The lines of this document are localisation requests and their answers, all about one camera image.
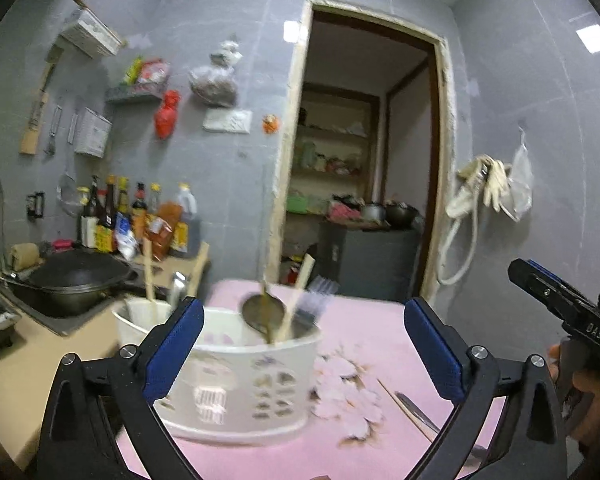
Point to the orange sauce pouch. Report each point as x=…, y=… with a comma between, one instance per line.
x=162, y=230

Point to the white wall rack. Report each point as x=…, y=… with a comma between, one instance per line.
x=92, y=30

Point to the wooden chopstick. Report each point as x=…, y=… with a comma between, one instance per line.
x=405, y=411

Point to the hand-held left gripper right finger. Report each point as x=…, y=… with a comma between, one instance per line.
x=435, y=350

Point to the black wok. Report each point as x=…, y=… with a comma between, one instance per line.
x=70, y=280

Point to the wooden door frame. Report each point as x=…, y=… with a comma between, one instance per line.
x=292, y=160

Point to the black cabinet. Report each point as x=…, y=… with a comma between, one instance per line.
x=370, y=260

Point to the blue white packet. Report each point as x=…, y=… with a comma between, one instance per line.
x=125, y=237

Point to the wooden chopsticks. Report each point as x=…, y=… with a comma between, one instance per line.
x=300, y=285

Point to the row of condiment bottles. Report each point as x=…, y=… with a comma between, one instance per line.
x=107, y=210

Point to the grey wall shelf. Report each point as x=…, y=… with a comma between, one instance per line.
x=132, y=95

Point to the large dark vinegar jug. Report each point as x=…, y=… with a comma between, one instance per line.
x=187, y=225

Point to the black wall outlet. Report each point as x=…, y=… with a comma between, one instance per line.
x=36, y=205

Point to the bluish grey utensil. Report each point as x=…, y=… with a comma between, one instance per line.
x=315, y=302

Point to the steel sink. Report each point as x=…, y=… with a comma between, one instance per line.
x=55, y=323

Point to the beige kitchen counter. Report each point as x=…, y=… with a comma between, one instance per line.
x=10, y=385

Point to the small metal peeler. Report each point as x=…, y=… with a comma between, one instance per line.
x=73, y=127

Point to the pink cloth bundle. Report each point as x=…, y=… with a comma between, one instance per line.
x=342, y=212

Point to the beige rubber gloves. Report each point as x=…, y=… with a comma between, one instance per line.
x=495, y=180

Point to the white light switch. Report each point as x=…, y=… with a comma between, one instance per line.
x=227, y=121

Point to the red white snack packet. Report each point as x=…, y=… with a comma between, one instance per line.
x=155, y=71

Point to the pink scrubber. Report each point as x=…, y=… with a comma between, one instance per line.
x=63, y=245

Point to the white plastic utensil holder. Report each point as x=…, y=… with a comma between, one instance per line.
x=230, y=367

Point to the metal spoon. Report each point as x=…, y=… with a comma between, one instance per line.
x=420, y=413
x=260, y=310

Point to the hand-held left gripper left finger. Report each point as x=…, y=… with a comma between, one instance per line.
x=175, y=345

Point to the clear bag of dried goods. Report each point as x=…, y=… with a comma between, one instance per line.
x=214, y=82

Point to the beige sponge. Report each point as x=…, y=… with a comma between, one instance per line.
x=24, y=256

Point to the clear hanging plastic bag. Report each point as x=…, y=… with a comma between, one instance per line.
x=521, y=180

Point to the large metal peeler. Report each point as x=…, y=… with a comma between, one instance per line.
x=54, y=125

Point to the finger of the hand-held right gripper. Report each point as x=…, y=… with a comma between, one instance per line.
x=555, y=295

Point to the dark cooking pot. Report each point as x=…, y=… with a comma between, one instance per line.
x=402, y=212

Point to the red plastic bag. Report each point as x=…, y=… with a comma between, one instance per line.
x=166, y=117

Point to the small steel pot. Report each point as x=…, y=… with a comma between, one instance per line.
x=373, y=212

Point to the wooden knife holder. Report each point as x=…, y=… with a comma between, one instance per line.
x=30, y=132

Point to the yellow snack packet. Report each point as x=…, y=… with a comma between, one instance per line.
x=132, y=71

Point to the wooden shelf unit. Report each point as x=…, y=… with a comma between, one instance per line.
x=330, y=160

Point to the orange wall hook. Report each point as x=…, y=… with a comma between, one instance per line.
x=271, y=124

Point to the pink floral tablecloth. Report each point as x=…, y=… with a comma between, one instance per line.
x=360, y=320

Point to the white hanging package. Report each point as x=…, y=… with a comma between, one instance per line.
x=93, y=132

